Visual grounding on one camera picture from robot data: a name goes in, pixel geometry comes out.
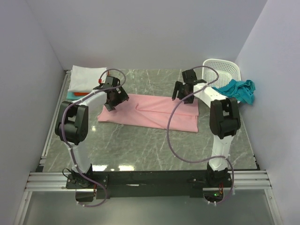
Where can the orange folded t shirt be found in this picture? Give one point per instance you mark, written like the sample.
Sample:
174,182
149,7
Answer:
79,94

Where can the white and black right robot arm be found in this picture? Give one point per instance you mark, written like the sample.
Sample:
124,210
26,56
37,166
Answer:
224,115

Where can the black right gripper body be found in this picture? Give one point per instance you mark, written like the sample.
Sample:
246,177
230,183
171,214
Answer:
182,93

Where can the teal folded t shirt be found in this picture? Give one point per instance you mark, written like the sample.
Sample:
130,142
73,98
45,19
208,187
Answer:
71,96

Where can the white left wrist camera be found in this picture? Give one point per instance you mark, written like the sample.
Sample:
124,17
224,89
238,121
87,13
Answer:
103,79

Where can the white plastic laundry basket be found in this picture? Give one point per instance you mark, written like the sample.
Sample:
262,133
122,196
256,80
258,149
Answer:
227,71

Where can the pink t shirt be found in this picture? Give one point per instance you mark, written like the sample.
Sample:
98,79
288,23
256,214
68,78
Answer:
153,112

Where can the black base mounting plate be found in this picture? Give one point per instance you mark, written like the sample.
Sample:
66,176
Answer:
115,184

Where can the aluminium extrusion frame rail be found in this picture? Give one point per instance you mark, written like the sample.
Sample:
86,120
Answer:
46,201

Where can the white folded t shirt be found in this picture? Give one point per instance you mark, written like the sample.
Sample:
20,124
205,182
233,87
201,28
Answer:
84,79

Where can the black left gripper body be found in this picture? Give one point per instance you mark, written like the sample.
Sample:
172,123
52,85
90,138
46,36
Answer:
118,99

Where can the teal crumpled t shirt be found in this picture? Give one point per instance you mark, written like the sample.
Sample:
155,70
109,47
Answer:
243,91

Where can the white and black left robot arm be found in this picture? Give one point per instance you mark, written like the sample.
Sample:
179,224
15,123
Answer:
72,125

